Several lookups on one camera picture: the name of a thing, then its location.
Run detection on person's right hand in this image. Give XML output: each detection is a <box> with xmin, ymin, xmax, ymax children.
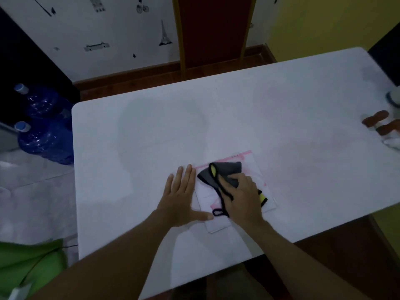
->
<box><xmin>217</xmin><ymin>173</ymin><xmax>266</xmax><ymax>227</ymax></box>

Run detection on person's left hand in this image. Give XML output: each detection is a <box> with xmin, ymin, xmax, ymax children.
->
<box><xmin>156</xmin><ymin>164</ymin><xmax>215</xmax><ymax>229</ymax></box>

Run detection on grey and yellow cleaning cloth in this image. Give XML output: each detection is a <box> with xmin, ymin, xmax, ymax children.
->
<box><xmin>196</xmin><ymin>162</ymin><xmax>269</xmax><ymax>217</ymax></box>

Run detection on clear plastic sheet pink marks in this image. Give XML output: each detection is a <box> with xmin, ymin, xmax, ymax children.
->
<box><xmin>194</xmin><ymin>150</ymin><xmax>278</xmax><ymax>234</ymax></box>

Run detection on person's left forearm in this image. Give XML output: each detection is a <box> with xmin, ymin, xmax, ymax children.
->
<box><xmin>27</xmin><ymin>210</ymin><xmax>173</xmax><ymax>300</ymax></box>

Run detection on person's right forearm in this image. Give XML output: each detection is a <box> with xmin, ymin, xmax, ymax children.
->
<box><xmin>241</xmin><ymin>219</ymin><xmax>371</xmax><ymax>300</ymax></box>

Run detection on large blue water bottle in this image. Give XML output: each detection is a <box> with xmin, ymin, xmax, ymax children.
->
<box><xmin>14</xmin><ymin>83</ymin><xmax>74</xmax><ymax>128</ymax></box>
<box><xmin>14</xmin><ymin>119</ymin><xmax>75</xmax><ymax>165</ymax></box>

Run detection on green fabric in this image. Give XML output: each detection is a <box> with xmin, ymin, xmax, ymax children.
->
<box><xmin>0</xmin><ymin>239</ymin><xmax>68</xmax><ymax>299</ymax></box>

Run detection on white crumpled tissue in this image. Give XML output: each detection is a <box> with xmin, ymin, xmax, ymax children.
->
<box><xmin>382</xmin><ymin>130</ymin><xmax>400</xmax><ymax>151</ymax></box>

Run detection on black cabinet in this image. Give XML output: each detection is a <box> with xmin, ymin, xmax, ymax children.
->
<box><xmin>0</xmin><ymin>6</ymin><xmax>81</xmax><ymax>128</ymax></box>

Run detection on white bottle with blue band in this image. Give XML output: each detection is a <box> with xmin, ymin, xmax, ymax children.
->
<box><xmin>385</xmin><ymin>86</ymin><xmax>400</xmax><ymax>109</ymax></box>

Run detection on dark furniture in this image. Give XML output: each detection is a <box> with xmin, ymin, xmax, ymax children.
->
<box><xmin>368</xmin><ymin>22</ymin><xmax>400</xmax><ymax>86</ymax></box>

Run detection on black tower wall sticker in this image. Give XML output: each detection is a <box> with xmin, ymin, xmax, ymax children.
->
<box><xmin>158</xmin><ymin>20</ymin><xmax>173</xmax><ymax>47</ymax></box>

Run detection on red chair with wooden frame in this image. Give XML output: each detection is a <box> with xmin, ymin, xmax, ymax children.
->
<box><xmin>171</xmin><ymin>0</ymin><xmax>257</xmax><ymax>81</ymax></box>

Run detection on black bench wall sticker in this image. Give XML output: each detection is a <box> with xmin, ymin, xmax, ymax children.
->
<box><xmin>83</xmin><ymin>42</ymin><xmax>111</xmax><ymax>52</ymax></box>

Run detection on black line wall sticker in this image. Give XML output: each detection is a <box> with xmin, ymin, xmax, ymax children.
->
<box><xmin>31</xmin><ymin>0</ymin><xmax>57</xmax><ymax>17</ymax></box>

